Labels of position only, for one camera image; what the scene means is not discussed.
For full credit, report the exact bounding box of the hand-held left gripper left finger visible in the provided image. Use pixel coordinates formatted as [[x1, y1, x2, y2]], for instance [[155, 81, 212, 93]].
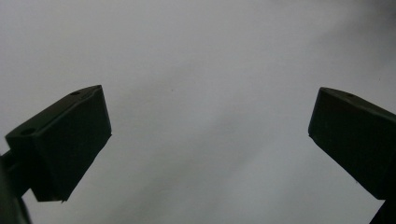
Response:
[[4, 84, 113, 203]]

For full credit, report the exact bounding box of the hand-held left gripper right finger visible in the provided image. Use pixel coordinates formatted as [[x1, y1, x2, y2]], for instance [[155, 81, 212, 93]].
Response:
[[307, 86, 396, 202]]

